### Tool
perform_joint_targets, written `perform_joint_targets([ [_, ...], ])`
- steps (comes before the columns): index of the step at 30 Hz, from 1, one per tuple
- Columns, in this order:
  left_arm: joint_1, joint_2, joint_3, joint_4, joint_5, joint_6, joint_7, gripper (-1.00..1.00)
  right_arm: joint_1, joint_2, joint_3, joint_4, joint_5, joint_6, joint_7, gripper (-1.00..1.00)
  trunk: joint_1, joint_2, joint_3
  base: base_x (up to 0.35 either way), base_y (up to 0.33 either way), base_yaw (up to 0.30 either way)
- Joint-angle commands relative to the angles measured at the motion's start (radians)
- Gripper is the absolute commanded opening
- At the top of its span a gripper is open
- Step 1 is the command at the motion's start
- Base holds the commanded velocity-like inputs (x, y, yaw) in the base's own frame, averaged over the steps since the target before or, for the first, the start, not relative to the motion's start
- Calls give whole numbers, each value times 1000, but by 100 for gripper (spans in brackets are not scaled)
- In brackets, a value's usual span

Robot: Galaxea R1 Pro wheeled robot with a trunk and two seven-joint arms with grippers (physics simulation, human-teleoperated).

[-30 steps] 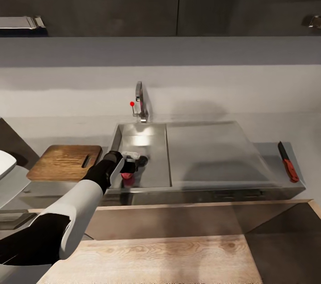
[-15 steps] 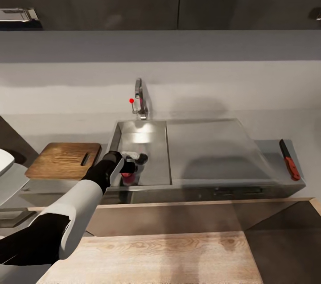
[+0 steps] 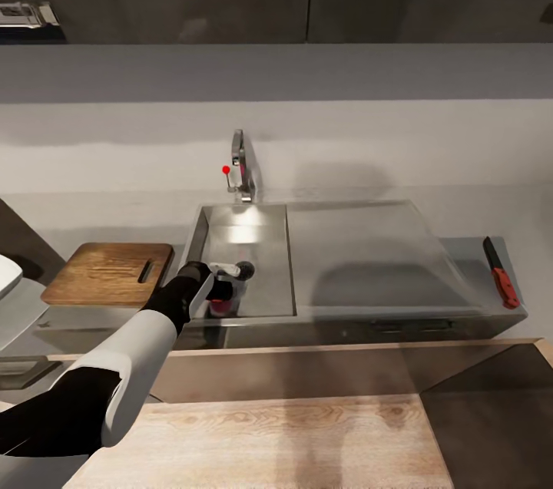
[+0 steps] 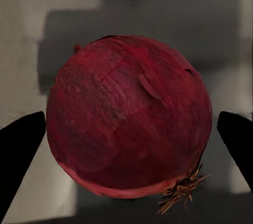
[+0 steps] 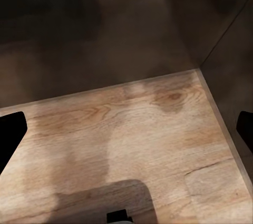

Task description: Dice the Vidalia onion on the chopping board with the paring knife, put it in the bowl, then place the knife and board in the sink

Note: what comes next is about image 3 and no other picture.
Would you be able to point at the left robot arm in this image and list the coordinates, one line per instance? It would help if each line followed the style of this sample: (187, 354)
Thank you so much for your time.
(94, 404)

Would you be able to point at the cutting board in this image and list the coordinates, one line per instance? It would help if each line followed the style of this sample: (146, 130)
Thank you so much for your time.
(109, 274)

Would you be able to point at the parer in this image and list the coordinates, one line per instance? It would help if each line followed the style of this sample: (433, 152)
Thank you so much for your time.
(503, 279)

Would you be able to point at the dishwasher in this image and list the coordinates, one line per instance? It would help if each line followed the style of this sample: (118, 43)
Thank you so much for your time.
(21, 381)

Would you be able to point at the drop in sink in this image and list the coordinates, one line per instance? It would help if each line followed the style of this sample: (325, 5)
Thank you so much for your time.
(324, 261)

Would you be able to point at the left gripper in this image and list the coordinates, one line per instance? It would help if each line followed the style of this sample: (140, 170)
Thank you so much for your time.
(222, 291)

